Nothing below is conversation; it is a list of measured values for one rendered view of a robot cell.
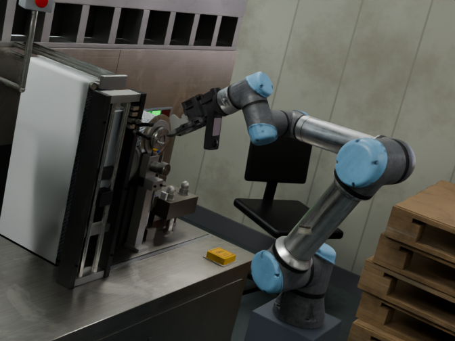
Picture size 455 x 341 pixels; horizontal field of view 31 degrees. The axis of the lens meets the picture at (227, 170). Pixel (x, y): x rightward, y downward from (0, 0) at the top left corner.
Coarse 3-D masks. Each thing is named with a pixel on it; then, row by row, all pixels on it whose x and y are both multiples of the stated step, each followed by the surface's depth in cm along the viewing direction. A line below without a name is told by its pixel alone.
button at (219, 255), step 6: (210, 252) 261; (216, 252) 261; (222, 252) 262; (228, 252) 264; (210, 258) 261; (216, 258) 260; (222, 258) 258; (228, 258) 260; (234, 258) 263; (222, 264) 258
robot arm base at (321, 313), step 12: (276, 300) 235; (288, 300) 230; (300, 300) 229; (312, 300) 229; (276, 312) 233; (288, 312) 230; (300, 312) 229; (312, 312) 229; (324, 312) 234; (300, 324) 229; (312, 324) 230
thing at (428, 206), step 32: (448, 192) 414; (416, 224) 366; (448, 224) 359; (384, 256) 377; (416, 256) 402; (448, 256) 359; (384, 288) 380; (416, 288) 404; (448, 288) 364; (384, 320) 384; (416, 320) 405; (448, 320) 369
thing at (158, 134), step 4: (156, 128) 248; (160, 128) 249; (164, 128) 249; (156, 132) 247; (160, 132) 248; (164, 132) 250; (168, 132) 252; (152, 136) 247; (156, 136) 247; (160, 136) 250; (164, 136) 251; (152, 140) 247; (156, 140) 248; (164, 140) 252; (168, 140) 253; (152, 144) 248; (156, 144) 249; (152, 148) 250; (156, 148) 249; (160, 148) 251
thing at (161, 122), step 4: (160, 120) 249; (164, 120) 250; (156, 124) 248; (160, 124) 250; (164, 124) 251; (168, 124) 253; (152, 128) 247; (168, 128) 253; (148, 132) 246; (152, 132) 247; (148, 140) 247; (148, 144) 248; (148, 148) 248; (148, 152) 249; (156, 152) 253
